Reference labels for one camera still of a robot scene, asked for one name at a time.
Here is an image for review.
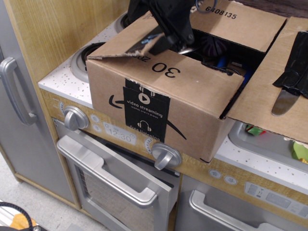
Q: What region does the brown cardboard shipping box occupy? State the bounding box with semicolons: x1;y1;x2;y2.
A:
86;0;308;162

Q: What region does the silver left oven knob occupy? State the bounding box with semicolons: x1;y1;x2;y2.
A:
64;105;90;131

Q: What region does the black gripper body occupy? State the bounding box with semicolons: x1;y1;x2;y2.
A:
148;0;195;52

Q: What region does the wooden toy kitchen unit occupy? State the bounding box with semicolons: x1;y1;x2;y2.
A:
3;0;308;229

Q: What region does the silver pot lid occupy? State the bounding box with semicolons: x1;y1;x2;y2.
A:
178;47;199;55

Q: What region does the grey toy dishwasher door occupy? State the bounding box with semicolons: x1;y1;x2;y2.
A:
175;176;308;231

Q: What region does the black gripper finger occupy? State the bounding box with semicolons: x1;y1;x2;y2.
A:
149;36;174;55
127;0;149;24

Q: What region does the silver right oven knob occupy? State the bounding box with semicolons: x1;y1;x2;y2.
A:
152;142;182;170

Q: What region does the grey toy fridge door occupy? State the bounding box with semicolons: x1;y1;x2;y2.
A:
0;0;77;206

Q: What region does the silver stove burner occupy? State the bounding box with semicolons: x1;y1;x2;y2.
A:
71;42;105;83
115;13;130;33

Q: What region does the yellow green toy item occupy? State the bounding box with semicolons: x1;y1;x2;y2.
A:
292;141;308;164

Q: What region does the purple striped ball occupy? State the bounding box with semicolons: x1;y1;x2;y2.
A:
201;36;229;57

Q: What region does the silver oven knob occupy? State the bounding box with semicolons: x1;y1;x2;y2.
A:
64;105;90;131
152;142;182;170

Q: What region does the grey toy oven door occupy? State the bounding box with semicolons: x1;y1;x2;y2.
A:
53;119;180;231

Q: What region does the black-taped handle butter knife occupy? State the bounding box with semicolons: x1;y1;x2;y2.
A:
271;31;308;116

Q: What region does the silver front stove burner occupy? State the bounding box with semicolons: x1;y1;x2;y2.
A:
71;42;105;83

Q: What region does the silver rear stove burner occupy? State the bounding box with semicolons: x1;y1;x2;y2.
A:
115;13;130;33

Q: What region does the black cable on floor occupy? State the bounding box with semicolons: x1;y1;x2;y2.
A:
0;202;32;229

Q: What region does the green red toy packet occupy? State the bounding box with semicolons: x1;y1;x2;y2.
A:
245;124;266;136

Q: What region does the orange object on floor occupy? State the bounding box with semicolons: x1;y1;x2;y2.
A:
9;213;29;230

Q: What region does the grey toy sink basin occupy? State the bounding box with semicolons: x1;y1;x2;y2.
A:
228;122;308;173

